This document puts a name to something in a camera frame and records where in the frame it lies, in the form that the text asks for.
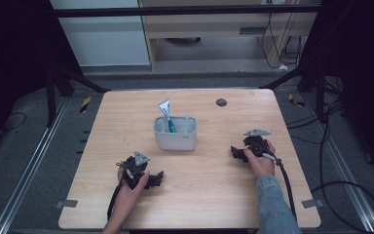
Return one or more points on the white plug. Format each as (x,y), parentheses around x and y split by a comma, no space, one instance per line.
(283,67)

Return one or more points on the black metal stand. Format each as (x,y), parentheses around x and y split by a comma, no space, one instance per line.
(320,94)
(50,97)

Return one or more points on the white plastic holder box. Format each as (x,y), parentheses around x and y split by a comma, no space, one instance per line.
(175,141)

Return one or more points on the black horizontal frame bar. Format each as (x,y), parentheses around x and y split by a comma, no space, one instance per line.
(181,11)

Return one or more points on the white cabinet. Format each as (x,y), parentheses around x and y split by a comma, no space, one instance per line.
(104,42)

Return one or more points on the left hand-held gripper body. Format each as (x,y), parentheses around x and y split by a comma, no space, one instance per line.
(136,169)

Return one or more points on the black curtain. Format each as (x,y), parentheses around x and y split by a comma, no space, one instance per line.
(9,58)
(366,65)

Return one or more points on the grey metal table bracket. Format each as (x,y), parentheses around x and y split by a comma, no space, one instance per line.
(67,203)
(312,203)

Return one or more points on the person's right hand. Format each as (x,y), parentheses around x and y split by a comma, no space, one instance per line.
(263,167)

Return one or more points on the yellow and black floor tape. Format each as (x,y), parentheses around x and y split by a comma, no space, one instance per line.
(296,101)
(85,104)

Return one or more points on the grey round table grommet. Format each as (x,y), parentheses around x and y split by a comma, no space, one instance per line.
(221,102)

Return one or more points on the aluminium floor rail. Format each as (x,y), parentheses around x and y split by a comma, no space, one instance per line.
(344,175)
(29,169)

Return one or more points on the white and teal toothpaste tube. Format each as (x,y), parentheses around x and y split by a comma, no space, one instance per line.
(166,110)

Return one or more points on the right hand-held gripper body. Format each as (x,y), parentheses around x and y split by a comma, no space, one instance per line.
(256,143)

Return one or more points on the person's left hand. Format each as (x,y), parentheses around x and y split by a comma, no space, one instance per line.
(128,198)

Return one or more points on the light wooden desk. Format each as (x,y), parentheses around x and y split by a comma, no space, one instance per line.
(207,24)

